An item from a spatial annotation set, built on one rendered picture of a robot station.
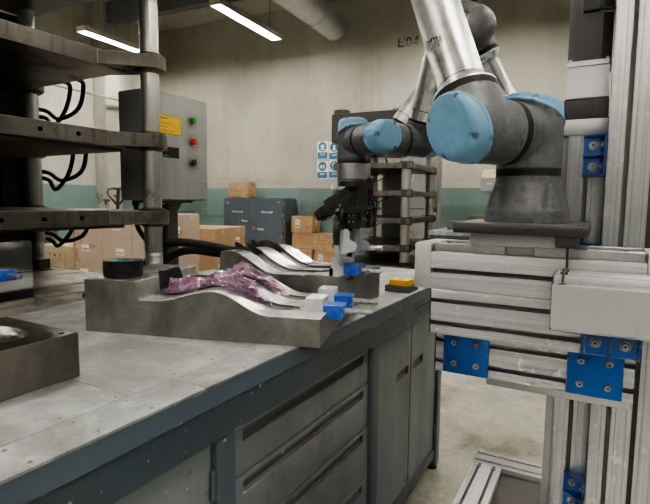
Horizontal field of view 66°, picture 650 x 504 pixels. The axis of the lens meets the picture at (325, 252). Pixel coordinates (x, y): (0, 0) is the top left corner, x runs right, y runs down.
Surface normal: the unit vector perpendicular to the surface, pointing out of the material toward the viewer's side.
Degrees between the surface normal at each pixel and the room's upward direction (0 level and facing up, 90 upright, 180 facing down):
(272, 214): 90
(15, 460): 0
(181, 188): 90
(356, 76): 90
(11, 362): 90
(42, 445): 0
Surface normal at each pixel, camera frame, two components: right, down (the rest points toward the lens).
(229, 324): -0.22, 0.10
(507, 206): -0.71, -0.24
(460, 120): -0.85, 0.17
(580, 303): -0.48, 0.08
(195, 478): 0.87, 0.06
